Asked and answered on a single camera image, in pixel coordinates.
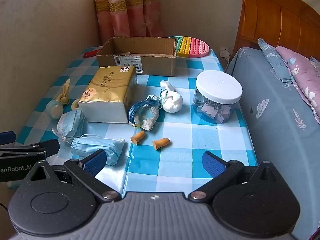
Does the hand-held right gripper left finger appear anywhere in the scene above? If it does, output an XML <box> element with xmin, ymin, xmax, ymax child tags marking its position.
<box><xmin>22</xmin><ymin>149</ymin><xmax>123</xmax><ymax>202</ymax></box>

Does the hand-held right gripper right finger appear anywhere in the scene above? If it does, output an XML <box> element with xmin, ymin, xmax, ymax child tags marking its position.
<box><xmin>187</xmin><ymin>151</ymin><xmax>284</xmax><ymax>203</ymax></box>

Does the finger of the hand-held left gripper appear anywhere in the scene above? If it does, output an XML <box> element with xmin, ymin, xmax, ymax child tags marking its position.
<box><xmin>0</xmin><ymin>131</ymin><xmax>16</xmax><ymax>146</ymax></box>
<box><xmin>0</xmin><ymin>139</ymin><xmax>60</xmax><ymax>157</ymax></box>

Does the blue face mask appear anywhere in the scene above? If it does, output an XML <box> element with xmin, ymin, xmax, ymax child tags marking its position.
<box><xmin>52</xmin><ymin>109</ymin><xmax>88</xmax><ymax>144</ymax></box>
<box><xmin>71</xmin><ymin>134</ymin><xmax>125</xmax><ymax>166</ymax></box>

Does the light blue ceramic teapot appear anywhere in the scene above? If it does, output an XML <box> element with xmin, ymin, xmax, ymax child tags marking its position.
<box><xmin>45</xmin><ymin>99</ymin><xmax>64</xmax><ymax>120</ymax></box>

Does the orange earplug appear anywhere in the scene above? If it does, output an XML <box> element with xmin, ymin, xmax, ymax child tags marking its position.
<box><xmin>130</xmin><ymin>131</ymin><xmax>146</xmax><ymax>146</ymax></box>
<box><xmin>152</xmin><ymin>138</ymin><xmax>171</xmax><ymax>150</ymax></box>

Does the blue cord coil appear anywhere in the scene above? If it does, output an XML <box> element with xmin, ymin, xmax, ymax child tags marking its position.
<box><xmin>128</xmin><ymin>99</ymin><xmax>162</xmax><ymax>125</ymax></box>

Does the floral sachet bag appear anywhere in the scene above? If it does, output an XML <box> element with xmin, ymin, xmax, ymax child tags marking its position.
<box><xmin>134</xmin><ymin>95</ymin><xmax>160</xmax><ymax>132</ymax></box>

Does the brown cardboard box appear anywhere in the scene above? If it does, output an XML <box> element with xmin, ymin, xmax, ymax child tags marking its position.
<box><xmin>96</xmin><ymin>36</ymin><xmax>178</xmax><ymax>77</ymax></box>

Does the blue checked tablecloth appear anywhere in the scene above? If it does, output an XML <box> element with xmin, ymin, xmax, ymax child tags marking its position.
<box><xmin>7</xmin><ymin>47</ymin><xmax>258</xmax><ymax>198</ymax></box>

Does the knotted yellow cloth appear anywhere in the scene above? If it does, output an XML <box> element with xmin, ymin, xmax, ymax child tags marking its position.
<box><xmin>55</xmin><ymin>79</ymin><xmax>71</xmax><ymax>105</ymax></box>

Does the clear jar with white lid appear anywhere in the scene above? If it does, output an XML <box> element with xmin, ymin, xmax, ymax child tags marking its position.
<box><xmin>192</xmin><ymin>70</ymin><xmax>243</xmax><ymax>124</ymax></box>

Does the gold tissue pack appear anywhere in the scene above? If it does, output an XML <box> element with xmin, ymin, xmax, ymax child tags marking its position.
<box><xmin>78</xmin><ymin>66</ymin><xmax>138</xmax><ymax>124</ymax></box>

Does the blue patterned bed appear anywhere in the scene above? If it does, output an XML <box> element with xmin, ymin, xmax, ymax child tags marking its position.
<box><xmin>224</xmin><ymin>46</ymin><xmax>320</xmax><ymax>240</ymax></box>

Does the knotted white cloth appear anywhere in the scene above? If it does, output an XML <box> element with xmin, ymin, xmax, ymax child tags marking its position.
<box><xmin>160</xmin><ymin>80</ymin><xmax>184</xmax><ymax>113</ymax></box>

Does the red plastic tool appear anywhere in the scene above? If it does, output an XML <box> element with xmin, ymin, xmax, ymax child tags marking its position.
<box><xmin>83</xmin><ymin>49</ymin><xmax>102</xmax><ymax>58</ymax></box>

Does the rainbow pop bubble toy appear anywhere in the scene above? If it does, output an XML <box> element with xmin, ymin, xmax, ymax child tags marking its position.
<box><xmin>168</xmin><ymin>36</ymin><xmax>209</xmax><ymax>58</ymax></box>

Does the blue floral pillow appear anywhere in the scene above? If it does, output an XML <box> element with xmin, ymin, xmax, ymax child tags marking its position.
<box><xmin>257</xmin><ymin>38</ymin><xmax>295</xmax><ymax>85</ymax></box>

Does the pink floral pillow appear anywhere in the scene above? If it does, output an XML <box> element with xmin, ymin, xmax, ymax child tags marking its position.
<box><xmin>275</xmin><ymin>45</ymin><xmax>320</xmax><ymax>126</ymax></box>

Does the pink curtain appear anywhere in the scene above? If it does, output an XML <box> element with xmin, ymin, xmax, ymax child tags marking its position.
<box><xmin>92</xmin><ymin>0</ymin><xmax>165</xmax><ymax>46</ymax></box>

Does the wooden headboard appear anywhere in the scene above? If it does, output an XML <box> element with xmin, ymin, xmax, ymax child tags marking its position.
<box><xmin>234</xmin><ymin>0</ymin><xmax>320</xmax><ymax>61</ymax></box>

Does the white wall charger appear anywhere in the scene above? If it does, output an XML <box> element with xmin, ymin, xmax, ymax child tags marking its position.
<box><xmin>219</xmin><ymin>46</ymin><xmax>232</xmax><ymax>62</ymax></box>

